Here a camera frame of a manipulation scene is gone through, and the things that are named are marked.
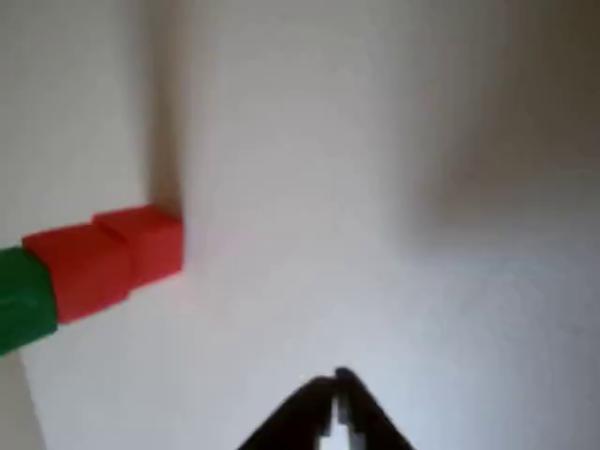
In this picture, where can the green cube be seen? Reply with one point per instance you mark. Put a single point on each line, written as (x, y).
(23, 300)

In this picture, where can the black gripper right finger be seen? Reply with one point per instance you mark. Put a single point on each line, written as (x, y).
(365, 417)

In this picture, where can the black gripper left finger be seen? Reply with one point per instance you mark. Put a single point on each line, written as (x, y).
(304, 412)

